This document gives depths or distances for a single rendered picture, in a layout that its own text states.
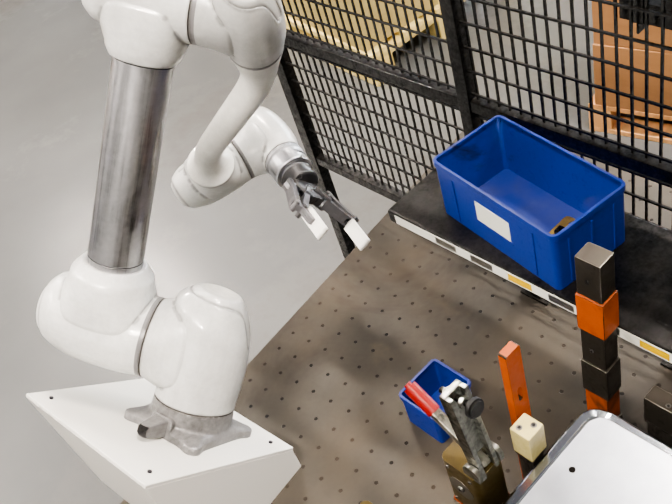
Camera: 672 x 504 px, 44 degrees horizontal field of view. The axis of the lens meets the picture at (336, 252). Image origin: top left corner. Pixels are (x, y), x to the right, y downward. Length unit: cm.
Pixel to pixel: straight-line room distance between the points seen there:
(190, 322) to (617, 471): 75
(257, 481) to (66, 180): 270
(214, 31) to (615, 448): 86
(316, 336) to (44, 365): 159
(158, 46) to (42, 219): 264
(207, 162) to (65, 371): 163
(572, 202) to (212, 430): 77
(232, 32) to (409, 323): 82
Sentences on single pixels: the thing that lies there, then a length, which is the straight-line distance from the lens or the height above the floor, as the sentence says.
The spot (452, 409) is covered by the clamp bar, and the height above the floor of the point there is 120.
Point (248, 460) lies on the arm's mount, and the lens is 158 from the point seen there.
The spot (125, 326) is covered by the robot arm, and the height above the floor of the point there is 110.
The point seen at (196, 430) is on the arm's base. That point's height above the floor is 92.
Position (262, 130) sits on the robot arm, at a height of 109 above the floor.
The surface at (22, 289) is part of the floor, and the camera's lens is 365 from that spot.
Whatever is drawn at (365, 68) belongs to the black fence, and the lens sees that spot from 183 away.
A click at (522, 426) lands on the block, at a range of 124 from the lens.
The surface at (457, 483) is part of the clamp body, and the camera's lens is 128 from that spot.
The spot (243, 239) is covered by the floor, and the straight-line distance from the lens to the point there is 330.
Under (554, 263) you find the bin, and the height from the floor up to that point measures 110.
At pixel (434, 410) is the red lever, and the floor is 112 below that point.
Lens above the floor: 211
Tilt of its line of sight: 43 degrees down
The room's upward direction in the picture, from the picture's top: 20 degrees counter-clockwise
